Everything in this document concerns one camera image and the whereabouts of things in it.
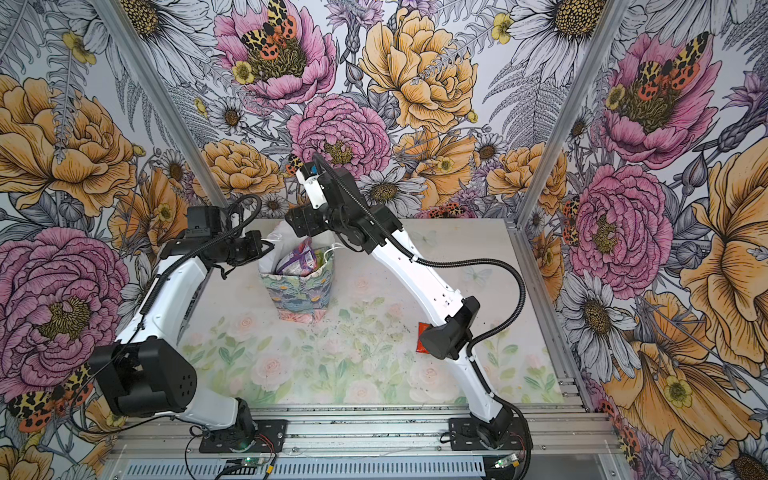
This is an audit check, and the purple snack packet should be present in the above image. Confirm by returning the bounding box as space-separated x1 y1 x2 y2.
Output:
275 238 319 277

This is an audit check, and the floral paper gift bag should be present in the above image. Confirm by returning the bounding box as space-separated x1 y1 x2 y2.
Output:
258 221 340 324

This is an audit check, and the green Fox's candy packet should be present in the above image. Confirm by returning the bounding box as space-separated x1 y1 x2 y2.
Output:
314 248 333 269

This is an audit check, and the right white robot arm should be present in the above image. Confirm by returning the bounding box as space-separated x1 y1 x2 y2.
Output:
286 162 515 449

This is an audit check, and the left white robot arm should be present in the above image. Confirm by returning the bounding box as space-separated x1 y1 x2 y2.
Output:
89 230 274 451

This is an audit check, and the left black cable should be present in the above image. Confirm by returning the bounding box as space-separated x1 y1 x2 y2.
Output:
65 193 263 436

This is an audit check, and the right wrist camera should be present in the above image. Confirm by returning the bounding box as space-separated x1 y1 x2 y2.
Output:
296 162 327 210

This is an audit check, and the left aluminium corner post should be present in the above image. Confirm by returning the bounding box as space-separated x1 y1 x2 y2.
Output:
94 1 226 206

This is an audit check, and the aluminium corner post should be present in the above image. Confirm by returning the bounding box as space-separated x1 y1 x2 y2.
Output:
94 1 226 206
514 0 631 232

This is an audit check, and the right black corrugated cable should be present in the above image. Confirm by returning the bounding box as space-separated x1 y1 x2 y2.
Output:
311 154 527 480

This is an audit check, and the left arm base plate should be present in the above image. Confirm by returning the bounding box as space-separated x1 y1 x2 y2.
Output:
199 419 288 454

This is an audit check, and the aluminium rail frame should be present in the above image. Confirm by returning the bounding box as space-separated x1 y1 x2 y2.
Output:
101 398 632 479

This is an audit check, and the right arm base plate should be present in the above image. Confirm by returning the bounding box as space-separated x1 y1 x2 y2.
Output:
447 417 531 451

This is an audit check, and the right aluminium corner post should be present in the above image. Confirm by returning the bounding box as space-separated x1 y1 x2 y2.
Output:
514 0 631 232

